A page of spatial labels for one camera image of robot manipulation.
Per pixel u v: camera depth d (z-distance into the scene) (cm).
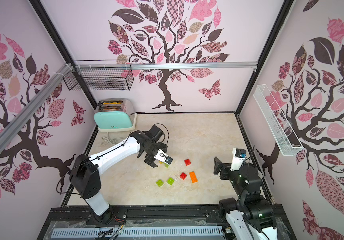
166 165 92
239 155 54
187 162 92
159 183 85
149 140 62
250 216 43
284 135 74
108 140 100
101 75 137
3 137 54
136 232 70
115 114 99
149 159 74
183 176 85
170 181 85
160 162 73
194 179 85
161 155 71
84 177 44
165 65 93
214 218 73
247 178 43
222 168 58
